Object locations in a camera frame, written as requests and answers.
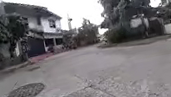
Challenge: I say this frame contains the grey concrete road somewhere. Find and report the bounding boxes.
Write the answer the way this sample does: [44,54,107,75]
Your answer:
[0,30,171,97]

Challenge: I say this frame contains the large dark tree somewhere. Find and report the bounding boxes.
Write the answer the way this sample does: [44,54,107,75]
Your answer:
[95,0,157,45]

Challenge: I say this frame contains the green bush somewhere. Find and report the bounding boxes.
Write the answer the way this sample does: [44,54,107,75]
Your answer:
[104,25,131,45]

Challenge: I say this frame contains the tree beside house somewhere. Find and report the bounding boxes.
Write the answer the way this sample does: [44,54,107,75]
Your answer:
[0,9,35,62]

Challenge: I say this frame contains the round manhole cover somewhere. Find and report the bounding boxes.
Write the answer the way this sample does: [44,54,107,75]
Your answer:
[3,80,48,97]

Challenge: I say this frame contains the distant trees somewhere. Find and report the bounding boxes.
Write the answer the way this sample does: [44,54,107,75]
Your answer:
[60,15,102,51]

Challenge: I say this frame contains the white two-storey house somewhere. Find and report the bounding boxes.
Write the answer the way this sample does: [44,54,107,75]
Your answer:
[0,0,69,62]

